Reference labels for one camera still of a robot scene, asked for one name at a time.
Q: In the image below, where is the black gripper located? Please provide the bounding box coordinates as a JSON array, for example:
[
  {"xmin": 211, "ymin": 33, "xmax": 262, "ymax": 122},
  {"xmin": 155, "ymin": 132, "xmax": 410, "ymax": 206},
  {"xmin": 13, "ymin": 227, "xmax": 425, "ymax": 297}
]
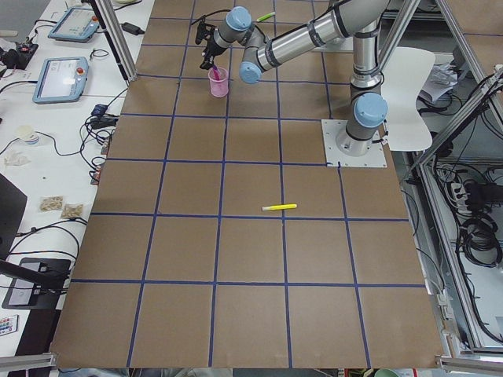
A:
[{"xmin": 198, "ymin": 23, "xmax": 225, "ymax": 70}]

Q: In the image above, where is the pink highlighter pen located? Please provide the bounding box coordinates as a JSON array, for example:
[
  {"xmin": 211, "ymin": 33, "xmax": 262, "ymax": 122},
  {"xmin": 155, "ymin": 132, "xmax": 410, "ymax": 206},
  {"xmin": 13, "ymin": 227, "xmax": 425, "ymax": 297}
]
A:
[{"xmin": 212, "ymin": 65, "xmax": 221, "ymax": 81}]

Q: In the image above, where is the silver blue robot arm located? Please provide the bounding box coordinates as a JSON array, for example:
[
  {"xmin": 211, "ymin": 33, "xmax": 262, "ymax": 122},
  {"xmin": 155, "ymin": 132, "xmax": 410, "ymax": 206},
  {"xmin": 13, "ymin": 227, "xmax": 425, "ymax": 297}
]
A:
[{"xmin": 194, "ymin": 0, "xmax": 388, "ymax": 157}]

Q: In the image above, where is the pink mesh cup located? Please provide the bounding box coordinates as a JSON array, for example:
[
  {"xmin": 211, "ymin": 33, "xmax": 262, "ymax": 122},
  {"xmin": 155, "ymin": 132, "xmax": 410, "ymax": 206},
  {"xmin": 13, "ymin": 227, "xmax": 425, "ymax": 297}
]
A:
[{"xmin": 207, "ymin": 67, "xmax": 229, "ymax": 97}]

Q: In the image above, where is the green highlighter pen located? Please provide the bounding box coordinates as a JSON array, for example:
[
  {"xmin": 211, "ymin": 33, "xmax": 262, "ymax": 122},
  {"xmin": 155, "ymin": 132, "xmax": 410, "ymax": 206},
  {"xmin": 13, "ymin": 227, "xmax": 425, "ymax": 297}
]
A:
[{"xmin": 256, "ymin": 12, "xmax": 276, "ymax": 23}]

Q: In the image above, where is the black power adapter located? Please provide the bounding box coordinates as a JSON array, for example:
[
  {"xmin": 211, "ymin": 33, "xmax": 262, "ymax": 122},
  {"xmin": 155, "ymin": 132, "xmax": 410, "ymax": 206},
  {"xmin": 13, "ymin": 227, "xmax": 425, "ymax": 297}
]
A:
[{"xmin": 121, "ymin": 22, "xmax": 145, "ymax": 35}]

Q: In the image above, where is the upper teach pendant tablet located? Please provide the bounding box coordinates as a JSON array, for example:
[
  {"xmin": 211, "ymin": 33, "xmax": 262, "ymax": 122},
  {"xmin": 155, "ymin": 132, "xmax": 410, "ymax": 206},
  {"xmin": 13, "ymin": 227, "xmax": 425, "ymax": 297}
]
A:
[{"xmin": 48, "ymin": 7, "xmax": 100, "ymax": 42}]

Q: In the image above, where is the teach pendant tablet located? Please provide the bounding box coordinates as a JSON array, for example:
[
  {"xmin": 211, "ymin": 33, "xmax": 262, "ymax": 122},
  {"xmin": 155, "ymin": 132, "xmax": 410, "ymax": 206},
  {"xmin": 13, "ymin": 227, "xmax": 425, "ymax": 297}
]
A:
[
  {"xmin": 48, "ymin": 7, "xmax": 100, "ymax": 42},
  {"xmin": 32, "ymin": 57, "xmax": 89, "ymax": 104}
]

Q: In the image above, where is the lower teach pendant tablet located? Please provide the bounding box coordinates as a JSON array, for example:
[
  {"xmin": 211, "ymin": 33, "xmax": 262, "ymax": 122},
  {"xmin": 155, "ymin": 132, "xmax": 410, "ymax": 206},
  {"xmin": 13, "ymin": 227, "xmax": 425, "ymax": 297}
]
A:
[{"xmin": 32, "ymin": 57, "xmax": 89, "ymax": 104}]

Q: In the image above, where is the yellow highlighter pen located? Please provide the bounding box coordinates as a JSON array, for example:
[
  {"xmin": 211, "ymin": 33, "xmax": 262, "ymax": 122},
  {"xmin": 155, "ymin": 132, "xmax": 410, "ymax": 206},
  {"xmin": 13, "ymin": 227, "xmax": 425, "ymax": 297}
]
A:
[{"xmin": 262, "ymin": 203, "xmax": 298, "ymax": 212}]

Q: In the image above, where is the white tape roll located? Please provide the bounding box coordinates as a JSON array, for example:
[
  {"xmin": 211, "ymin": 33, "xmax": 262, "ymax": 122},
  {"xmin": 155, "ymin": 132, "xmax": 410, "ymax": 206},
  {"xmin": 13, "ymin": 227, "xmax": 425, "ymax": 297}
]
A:
[{"xmin": 17, "ymin": 125, "xmax": 40, "ymax": 145}]

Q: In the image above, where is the white plastic chair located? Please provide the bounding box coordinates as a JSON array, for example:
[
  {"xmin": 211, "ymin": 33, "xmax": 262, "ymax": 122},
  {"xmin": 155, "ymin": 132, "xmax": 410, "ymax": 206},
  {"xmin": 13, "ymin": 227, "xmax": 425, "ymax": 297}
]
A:
[{"xmin": 381, "ymin": 47, "xmax": 435, "ymax": 152}]

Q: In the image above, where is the colourful remote control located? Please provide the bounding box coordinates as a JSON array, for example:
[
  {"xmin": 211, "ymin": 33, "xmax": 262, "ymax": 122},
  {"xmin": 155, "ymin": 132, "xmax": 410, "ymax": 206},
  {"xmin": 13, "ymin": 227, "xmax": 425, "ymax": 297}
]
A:
[{"xmin": 0, "ymin": 314, "xmax": 19, "ymax": 337}]

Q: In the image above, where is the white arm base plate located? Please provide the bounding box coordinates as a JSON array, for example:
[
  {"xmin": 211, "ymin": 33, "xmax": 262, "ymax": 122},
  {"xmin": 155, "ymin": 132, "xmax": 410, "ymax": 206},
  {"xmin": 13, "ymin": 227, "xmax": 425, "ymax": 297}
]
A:
[{"xmin": 321, "ymin": 119, "xmax": 387, "ymax": 168}]

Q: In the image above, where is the black camera stand base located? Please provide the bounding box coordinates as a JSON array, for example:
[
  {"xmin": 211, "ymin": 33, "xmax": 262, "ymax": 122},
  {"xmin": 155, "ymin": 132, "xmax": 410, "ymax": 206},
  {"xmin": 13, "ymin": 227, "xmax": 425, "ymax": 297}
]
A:
[{"xmin": 1, "ymin": 258, "xmax": 71, "ymax": 310}]

